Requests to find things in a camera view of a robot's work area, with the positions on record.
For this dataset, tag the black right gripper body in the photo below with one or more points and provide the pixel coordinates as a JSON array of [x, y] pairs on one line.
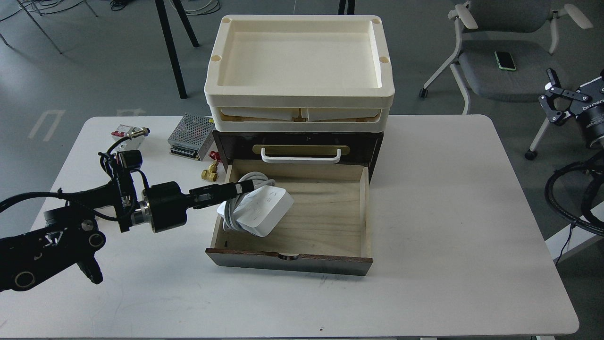
[[589, 115]]

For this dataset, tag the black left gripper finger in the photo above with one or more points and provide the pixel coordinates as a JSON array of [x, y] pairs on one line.
[[211, 195]]

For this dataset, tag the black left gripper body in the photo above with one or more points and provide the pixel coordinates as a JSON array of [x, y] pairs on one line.
[[167, 206]]

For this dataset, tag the white power strip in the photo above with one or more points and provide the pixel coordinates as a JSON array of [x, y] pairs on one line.
[[259, 211]]

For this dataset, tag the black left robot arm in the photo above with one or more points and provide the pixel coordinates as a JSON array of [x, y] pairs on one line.
[[72, 235]]

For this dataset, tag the dark wooden cabinet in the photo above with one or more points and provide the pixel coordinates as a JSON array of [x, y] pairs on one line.
[[307, 156]]

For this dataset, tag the metal mesh power supply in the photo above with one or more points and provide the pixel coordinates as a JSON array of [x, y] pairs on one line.
[[192, 137]]

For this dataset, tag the green phone on chair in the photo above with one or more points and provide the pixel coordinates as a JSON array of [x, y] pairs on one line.
[[504, 61]]

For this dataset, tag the cream plastic tray lower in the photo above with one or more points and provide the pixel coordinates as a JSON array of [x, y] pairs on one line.
[[300, 120]]

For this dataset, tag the cream plastic tray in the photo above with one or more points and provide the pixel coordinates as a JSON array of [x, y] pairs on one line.
[[300, 120], [300, 61]]

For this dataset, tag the open wooden drawer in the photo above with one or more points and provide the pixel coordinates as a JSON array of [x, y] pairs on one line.
[[325, 231]]

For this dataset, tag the cream plastic tray top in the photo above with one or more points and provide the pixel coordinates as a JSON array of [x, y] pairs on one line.
[[300, 61]]

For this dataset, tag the brass valve red handle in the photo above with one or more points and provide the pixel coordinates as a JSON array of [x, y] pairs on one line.
[[211, 173]]

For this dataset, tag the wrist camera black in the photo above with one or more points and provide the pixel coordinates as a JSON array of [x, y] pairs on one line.
[[130, 160]]

